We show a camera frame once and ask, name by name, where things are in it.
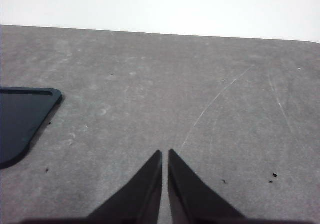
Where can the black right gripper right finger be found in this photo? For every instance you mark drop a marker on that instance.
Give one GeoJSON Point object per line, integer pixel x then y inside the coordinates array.
{"type": "Point", "coordinates": [190, 196]}

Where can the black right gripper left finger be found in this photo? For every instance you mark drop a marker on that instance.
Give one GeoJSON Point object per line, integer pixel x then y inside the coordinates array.
{"type": "Point", "coordinates": [140, 196]}

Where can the black rectangular tray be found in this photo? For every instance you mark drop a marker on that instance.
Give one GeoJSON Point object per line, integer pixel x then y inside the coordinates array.
{"type": "Point", "coordinates": [20, 124]}

